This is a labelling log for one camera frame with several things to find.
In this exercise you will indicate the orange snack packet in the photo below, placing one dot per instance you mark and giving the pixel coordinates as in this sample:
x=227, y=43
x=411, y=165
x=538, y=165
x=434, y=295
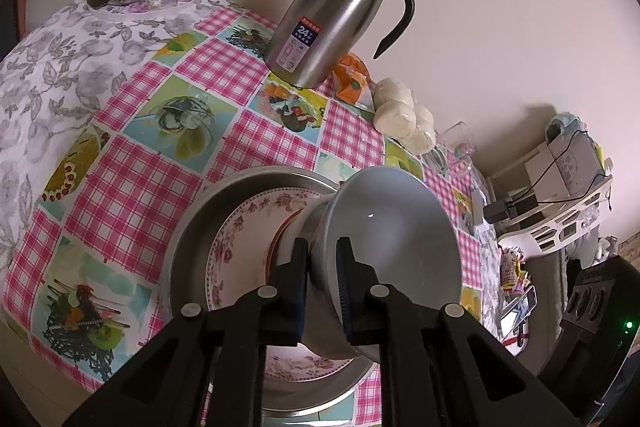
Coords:
x=352, y=79

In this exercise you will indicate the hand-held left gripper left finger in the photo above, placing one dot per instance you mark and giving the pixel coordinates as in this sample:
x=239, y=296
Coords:
x=300, y=302

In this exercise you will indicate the clear glass mug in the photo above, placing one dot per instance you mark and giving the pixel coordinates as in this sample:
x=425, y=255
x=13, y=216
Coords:
x=452, y=152

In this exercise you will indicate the colourful snack packets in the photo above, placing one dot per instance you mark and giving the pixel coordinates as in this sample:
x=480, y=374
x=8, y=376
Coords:
x=512, y=269

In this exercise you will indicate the white cardboard box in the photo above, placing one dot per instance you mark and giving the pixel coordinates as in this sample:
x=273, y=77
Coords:
x=575, y=167

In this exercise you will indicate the large stainless steel plate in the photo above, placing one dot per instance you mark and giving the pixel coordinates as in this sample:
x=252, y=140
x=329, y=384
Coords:
x=190, y=232

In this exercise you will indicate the grey floral white cloth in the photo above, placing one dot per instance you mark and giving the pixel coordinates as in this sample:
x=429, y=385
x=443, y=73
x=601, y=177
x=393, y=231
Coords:
x=45, y=67

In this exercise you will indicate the white power adapter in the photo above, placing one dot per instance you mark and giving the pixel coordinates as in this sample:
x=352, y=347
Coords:
x=478, y=207

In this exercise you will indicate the stainless steel thermos jug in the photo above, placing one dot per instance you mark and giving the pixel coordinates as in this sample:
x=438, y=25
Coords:
x=325, y=17

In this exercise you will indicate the bag of white steamed buns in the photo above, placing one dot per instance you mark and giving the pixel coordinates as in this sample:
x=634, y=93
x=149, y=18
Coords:
x=402, y=117

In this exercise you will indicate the smartphone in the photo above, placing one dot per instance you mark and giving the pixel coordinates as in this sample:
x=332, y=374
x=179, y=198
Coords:
x=517, y=314

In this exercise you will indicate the white openwork chair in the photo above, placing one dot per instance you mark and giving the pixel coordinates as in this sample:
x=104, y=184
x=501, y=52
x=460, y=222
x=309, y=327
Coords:
x=555, y=227

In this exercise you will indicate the round pink floral rim plate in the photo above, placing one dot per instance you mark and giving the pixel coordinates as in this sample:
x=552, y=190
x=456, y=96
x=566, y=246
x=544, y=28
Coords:
x=245, y=247

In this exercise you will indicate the strawberry print bowl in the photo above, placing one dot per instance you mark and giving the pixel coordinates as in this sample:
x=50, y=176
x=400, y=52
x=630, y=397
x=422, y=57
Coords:
x=292, y=237

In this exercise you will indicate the blue floral bowl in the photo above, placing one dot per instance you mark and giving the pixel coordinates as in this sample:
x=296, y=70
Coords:
x=400, y=232

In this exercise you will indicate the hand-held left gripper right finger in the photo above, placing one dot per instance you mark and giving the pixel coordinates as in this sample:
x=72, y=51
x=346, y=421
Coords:
x=345, y=302

